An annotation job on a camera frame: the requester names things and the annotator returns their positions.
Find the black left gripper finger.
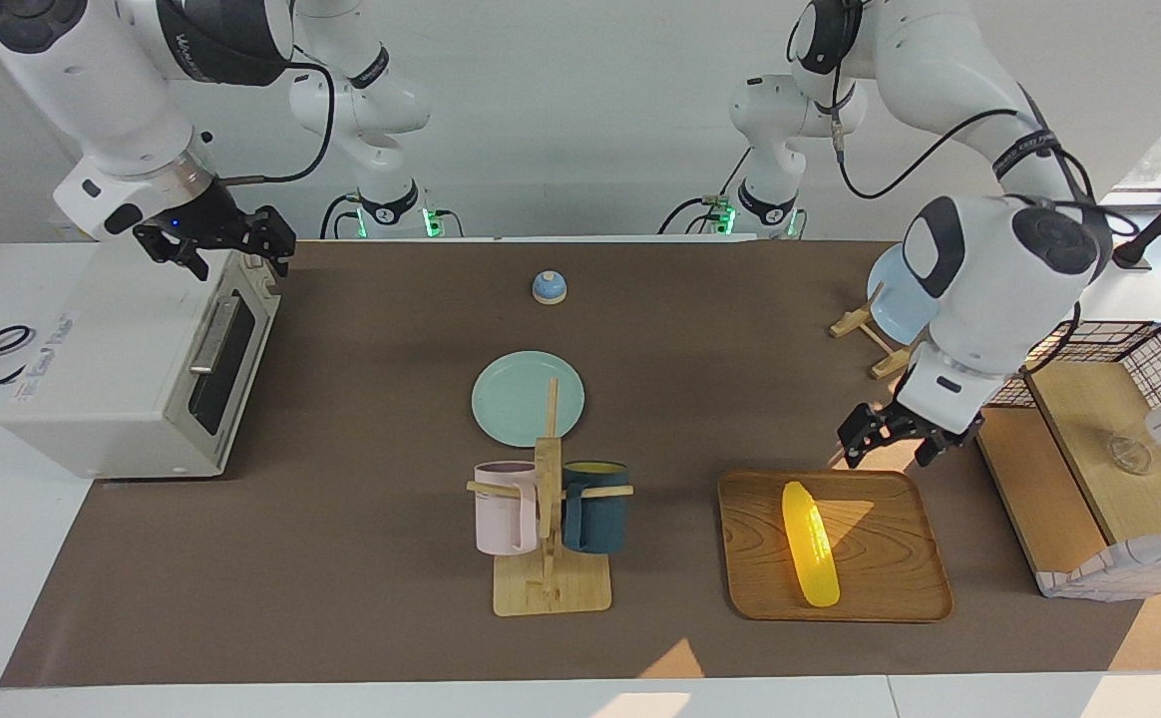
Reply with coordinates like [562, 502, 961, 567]
[836, 402, 887, 470]
[915, 419, 980, 470]

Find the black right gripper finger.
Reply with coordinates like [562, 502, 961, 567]
[147, 234, 210, 282]
[253, 206, 298, 278]

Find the glass oven door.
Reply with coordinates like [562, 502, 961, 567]
[167, 261, 282, 472]

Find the yellow corn cob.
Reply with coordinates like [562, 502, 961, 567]
[781, 481, 841, 609]

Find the light green plate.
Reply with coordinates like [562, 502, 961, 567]
[471, 350, 586, 448]

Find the white toaster oven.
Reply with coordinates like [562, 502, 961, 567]
[0, 237, 282, 481]

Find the flat wooden board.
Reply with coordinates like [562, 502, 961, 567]
[965, 404, 1110, 589]

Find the wooden plate rack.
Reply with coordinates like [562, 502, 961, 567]
[830, 304, 926, 380]

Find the light blue plate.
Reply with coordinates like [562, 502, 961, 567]
[866, 244, 941, 343]

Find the wooden serving tray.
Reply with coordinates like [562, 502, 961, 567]
[717, 469, 954, 623]

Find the small clear glass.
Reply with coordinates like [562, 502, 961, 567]
[1104, 434, 1154, 476]

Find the white checkered basket liner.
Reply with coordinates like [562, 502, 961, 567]
[1034, 527, 1161, 601]

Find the dark blue mug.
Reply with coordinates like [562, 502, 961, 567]
[561, 460, 631, 555]

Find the brown table mat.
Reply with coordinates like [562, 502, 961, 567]
[0, 239, 1161, 689]

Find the wooden mug tree stand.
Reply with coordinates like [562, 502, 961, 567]
[466, 377, 634, 617]

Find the pink mug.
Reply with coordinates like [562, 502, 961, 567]
[473, 461, 542, 556]

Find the black base cable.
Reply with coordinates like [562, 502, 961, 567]
[319, 192, 362, 240]
[660, 194, 741, 236]

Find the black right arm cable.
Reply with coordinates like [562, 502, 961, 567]
[216, 60, 337, 186]

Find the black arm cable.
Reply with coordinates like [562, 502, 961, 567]
[788, 0, 1090, 375]
[216, 60, 337, 186]

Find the black wire basket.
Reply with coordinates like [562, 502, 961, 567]
[969, 319, 1161, 601]

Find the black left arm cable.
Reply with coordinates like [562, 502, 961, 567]
[788, 0, 1090, 375]

